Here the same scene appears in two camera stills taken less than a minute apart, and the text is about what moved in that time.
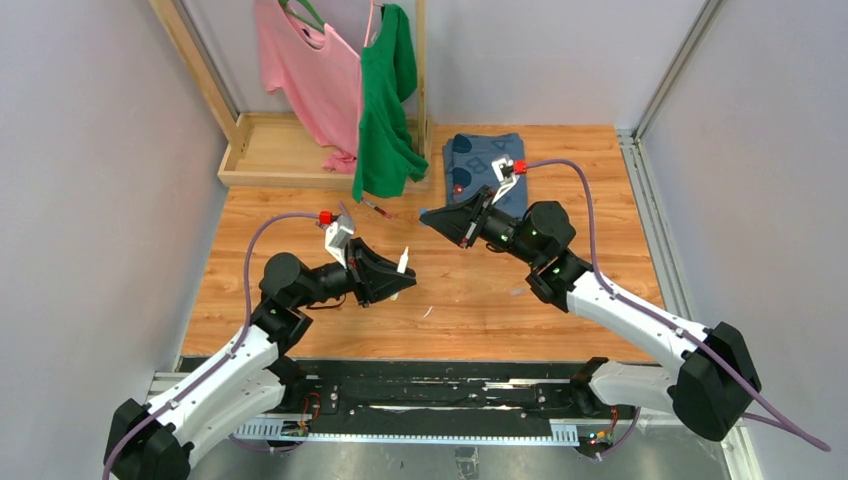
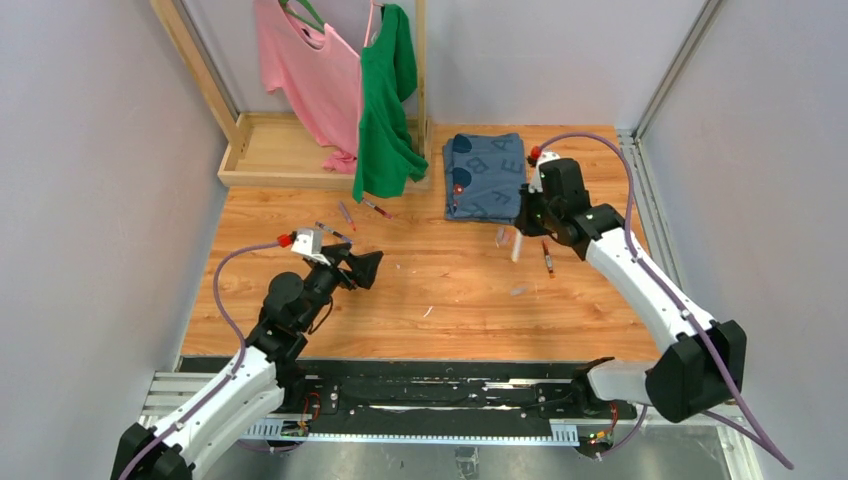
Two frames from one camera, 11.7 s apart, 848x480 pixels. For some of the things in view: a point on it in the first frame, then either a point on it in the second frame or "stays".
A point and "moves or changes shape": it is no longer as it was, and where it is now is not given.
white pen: (401, 269) moves or changes shape
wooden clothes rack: (263, 152) stays
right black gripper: (474, 221) -> (527, 218)
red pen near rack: (380, 210) stays
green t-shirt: (386, 155) stays
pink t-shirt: (321, 72) stays
